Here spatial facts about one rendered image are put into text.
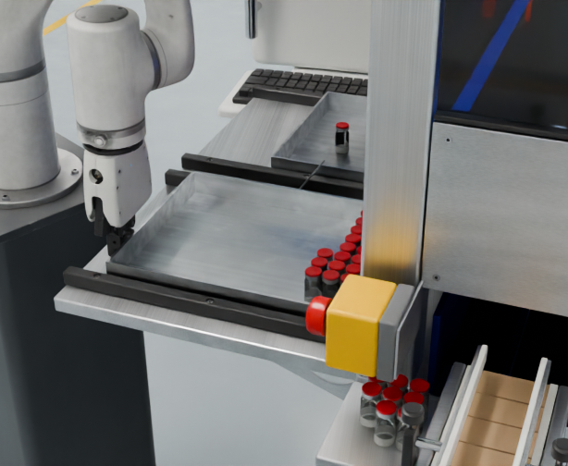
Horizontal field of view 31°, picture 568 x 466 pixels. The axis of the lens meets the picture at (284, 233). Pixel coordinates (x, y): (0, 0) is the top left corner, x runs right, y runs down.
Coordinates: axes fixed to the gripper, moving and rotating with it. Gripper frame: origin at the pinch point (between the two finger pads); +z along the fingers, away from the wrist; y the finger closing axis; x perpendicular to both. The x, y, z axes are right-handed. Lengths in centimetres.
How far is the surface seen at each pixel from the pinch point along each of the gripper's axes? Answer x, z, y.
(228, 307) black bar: -18.9, -0.7, -8.9
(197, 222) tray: -6.1, 1.8, 10.8
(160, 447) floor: 24, 91, 51
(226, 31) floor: 112, 97, 301
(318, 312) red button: -33.8, -12.2, -20.6
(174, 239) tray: -5.0, 1.7, 5.5
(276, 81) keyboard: 5, 8, 73
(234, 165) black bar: -5.8, 0.2, 25.2
